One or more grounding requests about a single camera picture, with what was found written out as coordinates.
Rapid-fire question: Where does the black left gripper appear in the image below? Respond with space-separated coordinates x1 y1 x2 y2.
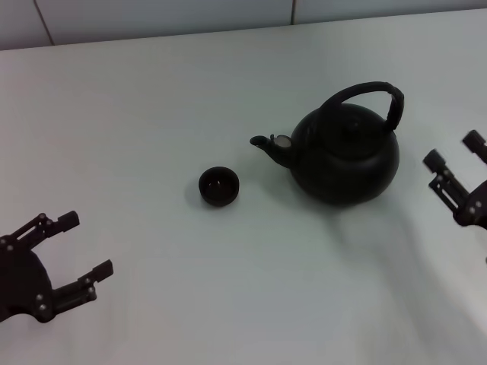
0 210 115 325

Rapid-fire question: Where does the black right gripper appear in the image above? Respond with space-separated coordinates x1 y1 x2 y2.
422 129 487 232

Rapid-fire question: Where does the black round teapot with handle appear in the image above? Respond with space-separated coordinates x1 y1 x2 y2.
249 80 406 208

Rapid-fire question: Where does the black teapot lid with knob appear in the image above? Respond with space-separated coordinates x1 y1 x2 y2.
321 103 396 157

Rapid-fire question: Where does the small black teacup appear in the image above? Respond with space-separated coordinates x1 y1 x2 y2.
197 166 241 208

